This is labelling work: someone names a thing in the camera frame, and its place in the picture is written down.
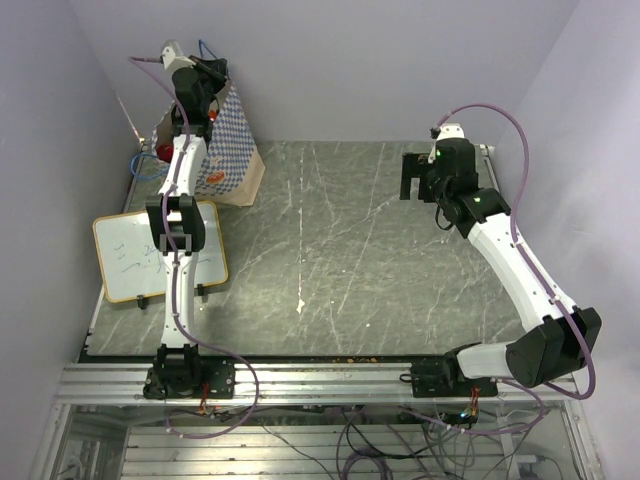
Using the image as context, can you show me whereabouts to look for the blue checkered paper bag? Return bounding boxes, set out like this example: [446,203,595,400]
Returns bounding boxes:
[130,39,266,207]

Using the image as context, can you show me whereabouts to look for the red crisps bag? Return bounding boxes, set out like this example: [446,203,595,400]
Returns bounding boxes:
[155,144,174,163]

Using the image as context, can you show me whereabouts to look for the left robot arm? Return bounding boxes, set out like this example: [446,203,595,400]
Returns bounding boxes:
[143,53,235,401]

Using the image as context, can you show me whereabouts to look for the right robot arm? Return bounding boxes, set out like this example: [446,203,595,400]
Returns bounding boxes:
[399,137,602,396]

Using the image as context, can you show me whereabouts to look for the small whiteboard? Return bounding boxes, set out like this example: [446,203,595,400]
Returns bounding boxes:
[93,201,229,303]

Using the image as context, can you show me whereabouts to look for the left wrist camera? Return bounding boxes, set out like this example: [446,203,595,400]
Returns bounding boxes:
[160,40,196,73]

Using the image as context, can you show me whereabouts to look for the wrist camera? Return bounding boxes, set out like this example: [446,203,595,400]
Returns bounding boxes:
[430,123,466,148]
[160,40,196,73]

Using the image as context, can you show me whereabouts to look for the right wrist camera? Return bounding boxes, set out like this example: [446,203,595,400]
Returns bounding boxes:
[430,123,466,148]

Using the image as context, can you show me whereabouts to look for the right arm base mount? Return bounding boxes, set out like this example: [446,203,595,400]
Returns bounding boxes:
[399,357,498,398]

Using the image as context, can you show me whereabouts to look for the loose cables under table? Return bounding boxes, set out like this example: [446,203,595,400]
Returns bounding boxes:
[269,404,561,480]

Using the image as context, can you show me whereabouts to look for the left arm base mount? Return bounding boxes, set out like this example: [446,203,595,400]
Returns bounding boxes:
[142,358,235,400]

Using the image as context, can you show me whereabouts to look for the aluminium frame rail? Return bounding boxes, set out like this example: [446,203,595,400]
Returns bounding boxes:
[54,362,579,406]

